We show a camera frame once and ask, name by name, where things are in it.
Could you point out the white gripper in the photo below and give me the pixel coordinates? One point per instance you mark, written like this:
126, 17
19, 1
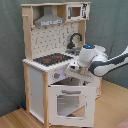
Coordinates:
74, 70

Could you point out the white oven door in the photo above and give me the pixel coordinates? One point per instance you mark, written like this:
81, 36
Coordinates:
72, 105

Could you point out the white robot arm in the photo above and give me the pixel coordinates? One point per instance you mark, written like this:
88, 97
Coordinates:
93, 61

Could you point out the wooden toy kitchen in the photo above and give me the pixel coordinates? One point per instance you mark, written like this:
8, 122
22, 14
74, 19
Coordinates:
46, 40

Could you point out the left red stove knob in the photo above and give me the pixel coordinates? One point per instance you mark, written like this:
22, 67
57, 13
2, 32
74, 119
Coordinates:
56, 75

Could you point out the black stovetop red burners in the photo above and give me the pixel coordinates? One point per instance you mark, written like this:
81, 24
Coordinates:
52, 59

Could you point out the toy microwave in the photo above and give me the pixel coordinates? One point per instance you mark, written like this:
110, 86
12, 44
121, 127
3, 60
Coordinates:
77, 11

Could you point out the grey range hood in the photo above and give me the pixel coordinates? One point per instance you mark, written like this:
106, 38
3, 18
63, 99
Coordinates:
48, 18

